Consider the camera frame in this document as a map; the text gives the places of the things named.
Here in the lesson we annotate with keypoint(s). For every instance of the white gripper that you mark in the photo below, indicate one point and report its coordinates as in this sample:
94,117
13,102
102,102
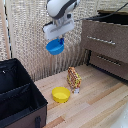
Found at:
58,29

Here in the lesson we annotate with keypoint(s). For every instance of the blue plastic bowl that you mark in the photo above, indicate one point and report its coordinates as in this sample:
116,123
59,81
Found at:
54,47

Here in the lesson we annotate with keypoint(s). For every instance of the black-framed drawer cabinet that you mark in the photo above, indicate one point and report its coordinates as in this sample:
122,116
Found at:
87,56

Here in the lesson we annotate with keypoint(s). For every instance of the yellow plastic bowl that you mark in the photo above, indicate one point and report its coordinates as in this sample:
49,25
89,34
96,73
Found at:
61,94

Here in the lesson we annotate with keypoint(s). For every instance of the beige woven screen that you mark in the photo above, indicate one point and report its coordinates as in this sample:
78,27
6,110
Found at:
26,33

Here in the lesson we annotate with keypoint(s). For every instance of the black fabric storage box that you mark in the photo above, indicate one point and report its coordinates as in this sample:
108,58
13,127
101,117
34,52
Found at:
18,96

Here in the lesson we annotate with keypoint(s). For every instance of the light wooden screen post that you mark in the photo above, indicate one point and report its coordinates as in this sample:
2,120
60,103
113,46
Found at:
3,30
53,65

